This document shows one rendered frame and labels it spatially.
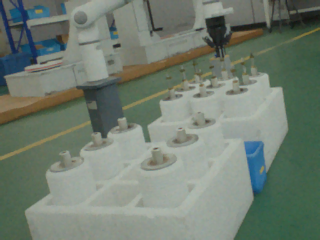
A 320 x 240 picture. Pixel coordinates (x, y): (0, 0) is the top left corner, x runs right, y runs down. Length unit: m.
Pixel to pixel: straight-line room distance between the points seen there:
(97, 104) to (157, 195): 1.05
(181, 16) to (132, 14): 3.93
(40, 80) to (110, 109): 1.62
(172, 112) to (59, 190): 0.55
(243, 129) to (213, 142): 0.28
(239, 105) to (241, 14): 5.92
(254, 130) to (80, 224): 0.59
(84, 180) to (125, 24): 3.34
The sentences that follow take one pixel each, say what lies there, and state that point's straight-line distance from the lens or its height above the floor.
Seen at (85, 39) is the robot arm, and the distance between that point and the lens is 1.82.
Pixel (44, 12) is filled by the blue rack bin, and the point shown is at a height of 0.87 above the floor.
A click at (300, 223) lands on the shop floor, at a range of 1.05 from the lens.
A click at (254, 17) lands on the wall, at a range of 7.04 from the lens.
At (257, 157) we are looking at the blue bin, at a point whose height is 0.10.
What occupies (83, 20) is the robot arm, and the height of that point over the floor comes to 0.57.
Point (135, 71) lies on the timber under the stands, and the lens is 3.85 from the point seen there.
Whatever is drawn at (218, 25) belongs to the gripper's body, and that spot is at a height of 0.46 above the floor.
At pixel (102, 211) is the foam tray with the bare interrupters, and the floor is 0.18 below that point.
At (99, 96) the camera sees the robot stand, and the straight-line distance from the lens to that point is 1.81.
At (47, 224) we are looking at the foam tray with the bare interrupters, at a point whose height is 0.15.
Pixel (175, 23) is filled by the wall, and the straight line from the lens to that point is 8.10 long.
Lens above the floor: 0.54
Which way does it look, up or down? 11 degrees down
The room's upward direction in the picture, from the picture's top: 11 degrees counter-clockwise
